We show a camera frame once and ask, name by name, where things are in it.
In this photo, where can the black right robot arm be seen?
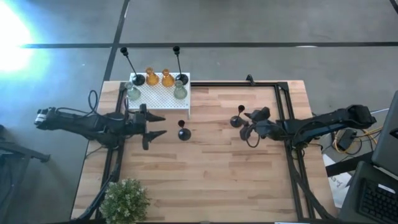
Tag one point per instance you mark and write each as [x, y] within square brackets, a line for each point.
[326, 123]

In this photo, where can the tall black candlestick holder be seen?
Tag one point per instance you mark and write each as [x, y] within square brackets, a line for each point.
[138, 80]
[182, 79]

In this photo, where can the white perforated metal shelf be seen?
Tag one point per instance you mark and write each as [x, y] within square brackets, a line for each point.
[158, 99]

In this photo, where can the small black clamp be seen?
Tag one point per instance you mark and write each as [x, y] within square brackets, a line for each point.
[250, 79]

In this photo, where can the short black candlestick holder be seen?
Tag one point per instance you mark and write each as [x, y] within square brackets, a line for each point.
[184, 134]
[235, 122]

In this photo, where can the white paper sheet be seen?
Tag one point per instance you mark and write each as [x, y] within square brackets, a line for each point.
[337, 186]

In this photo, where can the green potted plant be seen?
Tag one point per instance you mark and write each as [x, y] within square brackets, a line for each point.
[124, 202]

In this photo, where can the clear green glass candle holder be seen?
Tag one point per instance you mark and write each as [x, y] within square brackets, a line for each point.
[133, 92]
[180, 92]

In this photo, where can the black metal table frame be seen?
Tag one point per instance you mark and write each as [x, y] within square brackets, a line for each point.
[233, 84]

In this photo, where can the grey monitor back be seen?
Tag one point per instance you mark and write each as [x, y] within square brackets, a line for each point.
[388, 140]

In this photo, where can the black tripod stand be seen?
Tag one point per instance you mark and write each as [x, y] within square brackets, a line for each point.
[31, 154]

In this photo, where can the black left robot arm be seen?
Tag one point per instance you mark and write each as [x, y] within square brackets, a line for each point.
[84, 123]

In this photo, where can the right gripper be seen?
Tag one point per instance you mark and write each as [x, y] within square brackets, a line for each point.
[264, 127]

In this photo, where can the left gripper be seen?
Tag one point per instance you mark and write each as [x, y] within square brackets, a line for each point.
[140, 126]

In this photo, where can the amber glass candle holder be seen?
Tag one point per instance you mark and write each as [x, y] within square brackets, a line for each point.
[152, 80]
[168, 81]

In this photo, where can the black laptop keyboard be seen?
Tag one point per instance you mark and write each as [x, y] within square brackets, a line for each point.
[376, 202]

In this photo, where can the black power adapter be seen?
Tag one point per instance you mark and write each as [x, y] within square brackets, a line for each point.
[347, 139]

